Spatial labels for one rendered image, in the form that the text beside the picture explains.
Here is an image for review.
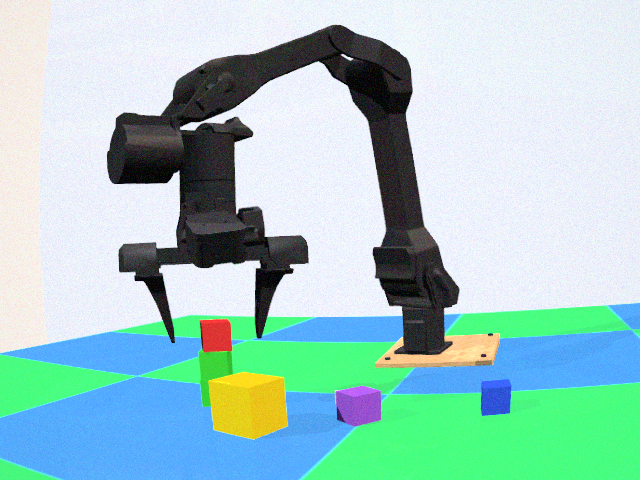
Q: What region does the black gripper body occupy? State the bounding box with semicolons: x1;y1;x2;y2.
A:
118;180;309;276

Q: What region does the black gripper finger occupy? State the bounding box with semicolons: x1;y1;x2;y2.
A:
134;272;175;343
254;268;294;339

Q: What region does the red block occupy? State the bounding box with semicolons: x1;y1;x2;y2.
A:
199;319;233;352

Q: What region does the green block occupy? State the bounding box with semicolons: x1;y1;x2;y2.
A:
198;349;234;380
199;378;211;407

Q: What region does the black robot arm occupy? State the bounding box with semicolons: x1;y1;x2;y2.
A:
107;25;460;356

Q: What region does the purple cube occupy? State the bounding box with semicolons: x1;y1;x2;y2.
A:
336;386;382;427

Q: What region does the blue block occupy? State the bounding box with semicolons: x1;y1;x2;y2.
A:
480;379;512;416

